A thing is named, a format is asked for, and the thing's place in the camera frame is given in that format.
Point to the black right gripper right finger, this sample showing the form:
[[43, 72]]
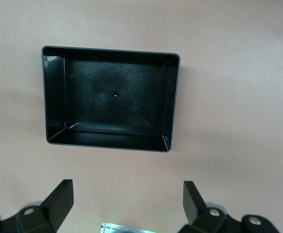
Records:
[[194, 208]]

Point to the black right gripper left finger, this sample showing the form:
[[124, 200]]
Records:
[[56, 206]]

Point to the black plastic rectangular box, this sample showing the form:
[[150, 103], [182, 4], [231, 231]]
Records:
[[112, 97]]

